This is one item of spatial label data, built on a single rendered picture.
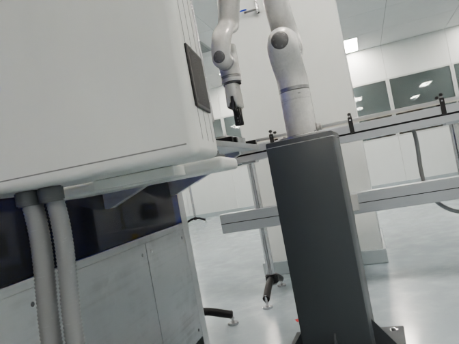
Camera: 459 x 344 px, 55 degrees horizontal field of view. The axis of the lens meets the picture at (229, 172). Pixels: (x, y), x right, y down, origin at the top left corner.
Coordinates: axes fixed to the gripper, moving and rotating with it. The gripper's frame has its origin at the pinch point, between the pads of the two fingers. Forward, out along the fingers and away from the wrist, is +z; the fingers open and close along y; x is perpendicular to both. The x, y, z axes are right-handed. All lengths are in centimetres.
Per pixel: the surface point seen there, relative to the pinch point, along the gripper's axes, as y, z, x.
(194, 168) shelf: 84, 20, 10
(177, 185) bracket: 0.5, 21.3, -32.0
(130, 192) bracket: 50, 22, -26
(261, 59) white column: -143, -60, -12
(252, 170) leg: -86, 20, -20
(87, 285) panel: 66, 46, -37
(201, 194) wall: -796, 43, -336
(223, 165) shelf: 83, 20, 16
